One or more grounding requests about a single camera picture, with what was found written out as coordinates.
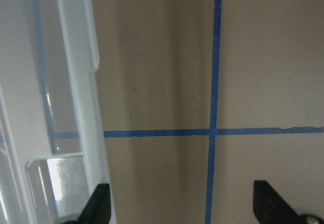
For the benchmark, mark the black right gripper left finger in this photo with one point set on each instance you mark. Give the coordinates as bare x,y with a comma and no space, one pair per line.
97,208

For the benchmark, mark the clear plastic box lid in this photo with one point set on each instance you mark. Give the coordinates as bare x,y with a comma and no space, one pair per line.
53,153

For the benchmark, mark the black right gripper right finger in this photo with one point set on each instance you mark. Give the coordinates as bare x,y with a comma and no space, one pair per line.
270,208

